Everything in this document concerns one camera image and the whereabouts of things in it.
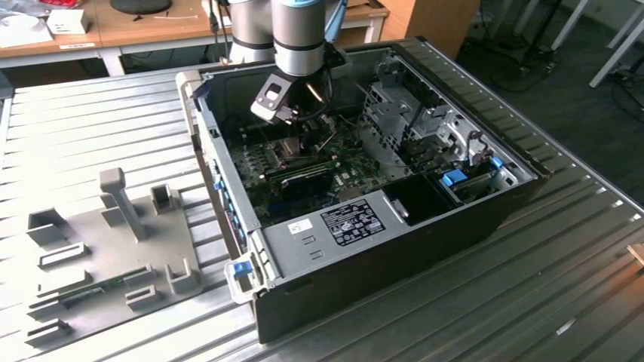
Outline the metal socket cover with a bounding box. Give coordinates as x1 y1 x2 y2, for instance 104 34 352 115
300 115 338 154

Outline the metal locking lever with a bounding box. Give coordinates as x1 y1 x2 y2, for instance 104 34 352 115
254 122 273 148

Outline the silver CPU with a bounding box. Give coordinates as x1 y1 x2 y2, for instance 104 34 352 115
273 137 305 163

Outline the CPU socket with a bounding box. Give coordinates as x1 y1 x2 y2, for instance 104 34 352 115
264 134 326 170

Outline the metal drive cage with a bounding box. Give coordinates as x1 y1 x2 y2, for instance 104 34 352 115
357 48 457 180

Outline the green motherboard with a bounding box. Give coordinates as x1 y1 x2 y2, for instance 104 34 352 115
226 115 386 229

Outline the wooden cabinet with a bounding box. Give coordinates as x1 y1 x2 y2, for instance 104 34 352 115
377 0 482 61

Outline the wooden desk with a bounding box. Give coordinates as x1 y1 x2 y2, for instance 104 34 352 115
92 0 392 78
0 0 125 78

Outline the hard disk in blue carrier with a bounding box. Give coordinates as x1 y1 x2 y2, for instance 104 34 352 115
436 168 506 207

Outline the grey power supply unit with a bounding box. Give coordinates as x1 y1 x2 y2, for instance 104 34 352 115
256 188 409 282

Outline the black round object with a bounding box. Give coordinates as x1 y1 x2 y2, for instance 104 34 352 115
108 0 174 15

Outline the black open PC case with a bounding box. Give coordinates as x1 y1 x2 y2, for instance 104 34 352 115
173 35 554 345

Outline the white cardboard box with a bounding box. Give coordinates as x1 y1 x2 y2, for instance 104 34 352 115
44 8 92 36

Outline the grey parts rack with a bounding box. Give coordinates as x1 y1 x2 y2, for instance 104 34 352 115
22 167 206 348

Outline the white table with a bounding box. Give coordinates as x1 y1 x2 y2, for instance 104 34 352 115
586 0 644 88

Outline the green RAM stick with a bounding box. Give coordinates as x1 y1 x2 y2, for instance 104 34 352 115
56 274 133 305

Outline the wooden block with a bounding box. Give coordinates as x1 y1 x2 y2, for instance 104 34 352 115
625 243 644 272

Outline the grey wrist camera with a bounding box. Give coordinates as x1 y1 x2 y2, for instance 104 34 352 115
249 72 297 124

